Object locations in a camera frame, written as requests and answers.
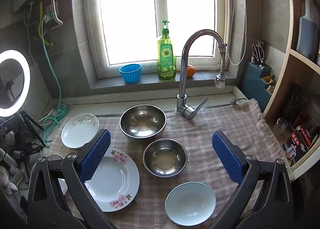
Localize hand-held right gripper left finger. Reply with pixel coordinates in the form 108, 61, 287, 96
27, 129, 118, 229

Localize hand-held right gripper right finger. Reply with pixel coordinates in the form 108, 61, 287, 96
212, 130, 293, 229

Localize white plate grey leaf print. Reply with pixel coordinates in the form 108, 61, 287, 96
61, 113, 100, 149

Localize white plate pink flowers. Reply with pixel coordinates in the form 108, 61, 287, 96
84, 147, 140, 212

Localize large stainless steel bowl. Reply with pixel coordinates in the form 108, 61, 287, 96
119, 104, 167, 141

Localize white ceramic bowl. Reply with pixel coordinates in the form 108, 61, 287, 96
165, 182, 217, 227

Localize small stainless steel bowl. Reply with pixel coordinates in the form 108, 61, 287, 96
143, 138, 188, 178

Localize person's left hand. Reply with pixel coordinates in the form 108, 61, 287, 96
0, 165, 18, 196

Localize pink checked cloth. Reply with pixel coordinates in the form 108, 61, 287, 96
49, 98, 287, 229

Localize clear drinking glass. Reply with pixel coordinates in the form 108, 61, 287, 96
274, 118, 288, 135

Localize red black box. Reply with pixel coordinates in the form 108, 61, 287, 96
282, 124, 315, 167

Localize black tripod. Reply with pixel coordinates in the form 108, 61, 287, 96
19, 109, 47, 147

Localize dark blue knife holder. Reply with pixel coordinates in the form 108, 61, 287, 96
241, 60, 275, 112

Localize blue silicone cup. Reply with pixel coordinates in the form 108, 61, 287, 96
119, 64, 142, 84

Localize chrome faucet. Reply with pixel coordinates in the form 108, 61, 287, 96
176, 29, 228, 120

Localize black scissors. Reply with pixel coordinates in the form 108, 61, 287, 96
251, 40, 267, 66

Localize green dish soap bottle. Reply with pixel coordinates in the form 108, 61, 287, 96
157, 20, 177, 80

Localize wooden shelf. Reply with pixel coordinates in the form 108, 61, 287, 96
262, 0, 320, 182

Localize window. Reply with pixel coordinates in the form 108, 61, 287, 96
84, 0, 234, 80

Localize blue cutting board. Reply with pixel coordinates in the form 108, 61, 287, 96
296, 17, 319, 61

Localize corrugated metal pipe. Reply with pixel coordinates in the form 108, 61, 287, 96
51, 0, 63, 28

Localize white cutting board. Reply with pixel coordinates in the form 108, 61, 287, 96
302, 0, 320, 25

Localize black clamp mount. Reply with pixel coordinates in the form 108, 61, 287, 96
12, 144, 47, 160

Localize teal hose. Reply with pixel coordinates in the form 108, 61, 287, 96
41, 16, 68, 143

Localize round ring light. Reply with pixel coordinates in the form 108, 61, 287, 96
0, 49, 31, 118

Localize metal flexible hose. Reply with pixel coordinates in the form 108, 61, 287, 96
228, 0, 248, 66

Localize yellow gas hose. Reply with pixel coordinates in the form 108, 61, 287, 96
37, 2, 50, 45

